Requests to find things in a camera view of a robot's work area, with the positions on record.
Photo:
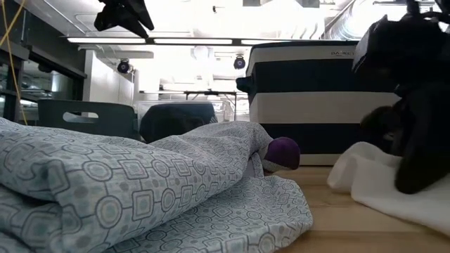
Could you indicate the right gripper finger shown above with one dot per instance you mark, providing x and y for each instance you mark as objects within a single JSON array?
[
  {"x": 425, "y": 140},
  {"x": 379, "y": 126}
]

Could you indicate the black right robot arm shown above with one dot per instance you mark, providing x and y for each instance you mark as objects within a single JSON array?
[{"x": 427, "y": 10}]

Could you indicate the long ceiling light rail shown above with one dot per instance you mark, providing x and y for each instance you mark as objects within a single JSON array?
[{"x": 193, "y": 41}]

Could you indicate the light blue patterned cloth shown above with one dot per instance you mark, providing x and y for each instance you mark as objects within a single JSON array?
[{"x": 123, "y": 186}]

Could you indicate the grey sock with purple toe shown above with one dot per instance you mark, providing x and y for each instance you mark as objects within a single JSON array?
[{"x": 283, "y": 152}]

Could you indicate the white cloth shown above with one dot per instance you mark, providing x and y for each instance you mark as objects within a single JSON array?
[{"x": 372, "y": 186}]

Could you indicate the dark metal rack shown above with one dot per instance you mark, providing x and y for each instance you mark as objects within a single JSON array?
[{"x": 52, "y": 65}]

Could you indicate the teal plastic basket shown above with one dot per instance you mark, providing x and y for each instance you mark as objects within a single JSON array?
[{"x": 105, "y": 121}]

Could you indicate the black background table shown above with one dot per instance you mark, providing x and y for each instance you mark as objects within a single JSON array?
[{"x": 211, "y": 93}]

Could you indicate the navy white striped fabric basket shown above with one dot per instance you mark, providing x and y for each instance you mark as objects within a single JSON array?
[{"x": 309, "y": 84}]

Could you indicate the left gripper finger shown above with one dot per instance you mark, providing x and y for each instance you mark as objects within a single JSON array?
[
  {"x": 139, "y": 22},
  {"x": 107, "y": 19}
]

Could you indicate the clear plastic bin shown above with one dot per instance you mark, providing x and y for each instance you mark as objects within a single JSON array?
[{"x": 225, "y": 107}]

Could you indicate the navy shorts with white waistband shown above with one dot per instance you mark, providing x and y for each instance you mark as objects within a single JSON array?
[{"x": 172, "y": 119}]

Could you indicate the round black ceiling camera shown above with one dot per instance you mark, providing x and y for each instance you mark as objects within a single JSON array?
[
  {"x": 123, "y": 66},
  {"x": 239, "y": 62}
]

